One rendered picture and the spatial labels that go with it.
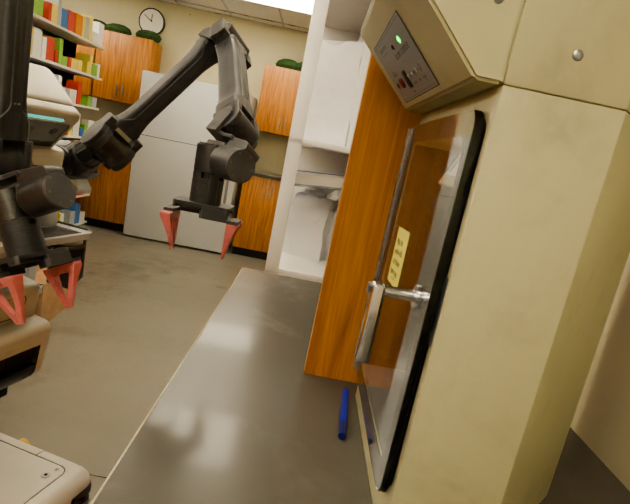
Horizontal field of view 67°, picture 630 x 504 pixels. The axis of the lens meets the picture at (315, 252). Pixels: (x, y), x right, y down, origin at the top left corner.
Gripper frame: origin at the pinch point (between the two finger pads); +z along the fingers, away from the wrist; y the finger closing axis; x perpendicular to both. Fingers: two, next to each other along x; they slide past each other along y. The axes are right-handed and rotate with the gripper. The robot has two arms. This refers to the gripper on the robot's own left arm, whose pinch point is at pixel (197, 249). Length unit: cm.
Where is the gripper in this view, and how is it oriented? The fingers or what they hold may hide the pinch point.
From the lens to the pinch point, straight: 93.1
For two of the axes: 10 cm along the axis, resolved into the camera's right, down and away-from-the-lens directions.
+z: -1.9, 9.6, 1.9
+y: 9.8, 1.9, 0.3
